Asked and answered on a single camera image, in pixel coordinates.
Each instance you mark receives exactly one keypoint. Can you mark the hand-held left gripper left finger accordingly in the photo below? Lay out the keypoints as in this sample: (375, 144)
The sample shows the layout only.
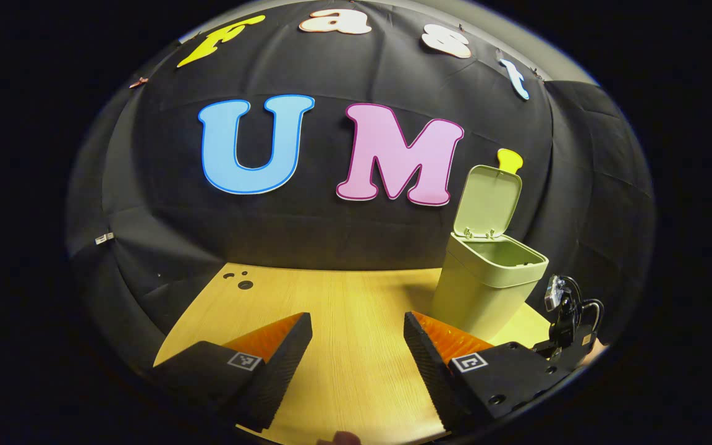
(282, 377)

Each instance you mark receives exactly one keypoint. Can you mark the black backdrop cloth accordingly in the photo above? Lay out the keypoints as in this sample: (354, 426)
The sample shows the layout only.
(331, 235)

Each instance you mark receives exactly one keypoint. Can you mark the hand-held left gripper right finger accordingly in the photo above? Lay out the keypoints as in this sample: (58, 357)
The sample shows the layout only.
(433, 377)

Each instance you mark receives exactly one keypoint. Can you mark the pink cloth clip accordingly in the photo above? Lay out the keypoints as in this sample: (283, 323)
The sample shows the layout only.
(139, 82)

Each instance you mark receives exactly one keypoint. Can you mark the wooden desktop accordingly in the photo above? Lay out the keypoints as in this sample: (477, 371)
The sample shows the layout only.
(356, 309)

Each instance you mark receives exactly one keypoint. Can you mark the pale green desktop garbage bin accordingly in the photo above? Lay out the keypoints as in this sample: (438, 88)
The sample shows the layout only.
(486, 296)

